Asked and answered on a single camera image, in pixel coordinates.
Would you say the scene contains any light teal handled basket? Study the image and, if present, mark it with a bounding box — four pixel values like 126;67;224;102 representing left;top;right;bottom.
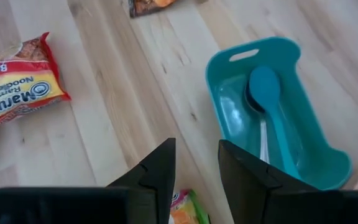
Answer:
205;36;353;191

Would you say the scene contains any blue plastic spoon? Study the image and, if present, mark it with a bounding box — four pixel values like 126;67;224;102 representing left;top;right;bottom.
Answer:
247;65;303;180

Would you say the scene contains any red yellow beef ramen packet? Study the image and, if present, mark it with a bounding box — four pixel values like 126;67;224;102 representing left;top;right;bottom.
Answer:
0;32;71;134

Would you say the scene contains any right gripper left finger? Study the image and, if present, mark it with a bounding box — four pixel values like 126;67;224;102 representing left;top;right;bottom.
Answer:
0;138;177;224

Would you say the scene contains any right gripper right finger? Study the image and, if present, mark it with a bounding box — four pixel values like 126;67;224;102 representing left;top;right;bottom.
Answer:
218;139;358;224

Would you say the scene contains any metal spoon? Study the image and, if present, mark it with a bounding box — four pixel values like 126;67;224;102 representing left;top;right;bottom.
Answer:
244;82;272;164

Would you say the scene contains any lime chili shrimp ramen packet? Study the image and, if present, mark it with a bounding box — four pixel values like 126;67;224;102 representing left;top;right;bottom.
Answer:
169;189;211;224

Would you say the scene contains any orange snack packet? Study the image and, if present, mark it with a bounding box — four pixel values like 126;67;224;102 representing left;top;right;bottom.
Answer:
128;0;178;19

